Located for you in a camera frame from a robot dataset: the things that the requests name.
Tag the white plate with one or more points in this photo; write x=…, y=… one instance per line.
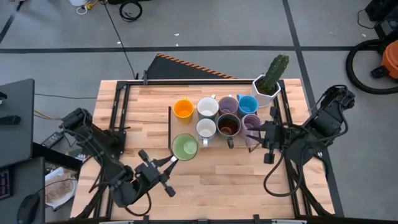
x=73, y=193

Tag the black power adapter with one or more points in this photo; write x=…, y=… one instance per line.
x=52, y=140

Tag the black desk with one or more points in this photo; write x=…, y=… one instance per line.
x=18, y=140
x=29, y=177

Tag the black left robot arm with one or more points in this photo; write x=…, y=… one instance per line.
x=102, y=158

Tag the wooden shelf riser black legs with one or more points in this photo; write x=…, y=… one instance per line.
x=183, y=129

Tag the white bucket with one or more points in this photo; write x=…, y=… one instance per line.
x=77, y=2

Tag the white blue patterned mug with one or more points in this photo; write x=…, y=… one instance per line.
x=206, y=129

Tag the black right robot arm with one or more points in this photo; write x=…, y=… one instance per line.
x=323, y=124

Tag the brown crumpled paper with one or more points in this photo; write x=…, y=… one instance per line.
x=59, y=189

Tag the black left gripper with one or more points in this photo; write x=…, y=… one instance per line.
x=149, y=175

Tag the orange shop vacuum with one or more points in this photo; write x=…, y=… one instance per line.
x=391, y=59

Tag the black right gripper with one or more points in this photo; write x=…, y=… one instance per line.
x=273, y=137

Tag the grey mug white interior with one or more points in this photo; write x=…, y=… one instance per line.
x=207, y=107

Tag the yellow-orange faceted mug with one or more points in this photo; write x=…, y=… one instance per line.
x=183, y=109

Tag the dark teal glazed mug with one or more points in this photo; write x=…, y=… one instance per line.
x=228, y=126

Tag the green mug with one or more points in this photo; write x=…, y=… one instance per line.
x=185, y=147

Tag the purple ribbed mug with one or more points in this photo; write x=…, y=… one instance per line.
x=228, y=105
x=248, y=119

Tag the green cactus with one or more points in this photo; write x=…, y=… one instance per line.
x=273, y=71

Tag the black computer mouse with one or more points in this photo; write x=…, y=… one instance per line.
x=28, y=208

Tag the black ramp orange stripes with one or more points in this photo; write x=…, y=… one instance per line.
x=174, y=70

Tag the black keyboard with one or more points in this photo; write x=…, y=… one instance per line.
x=4, y=186

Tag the small black desk device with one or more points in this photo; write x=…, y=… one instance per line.
x=11, y=119

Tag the black equipment case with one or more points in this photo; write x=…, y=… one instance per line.
x=385, y=18

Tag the white hexagonal planter pot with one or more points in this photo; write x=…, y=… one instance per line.
x=258, y=96

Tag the black metal table frame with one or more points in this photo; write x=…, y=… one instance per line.
x=242, y=82

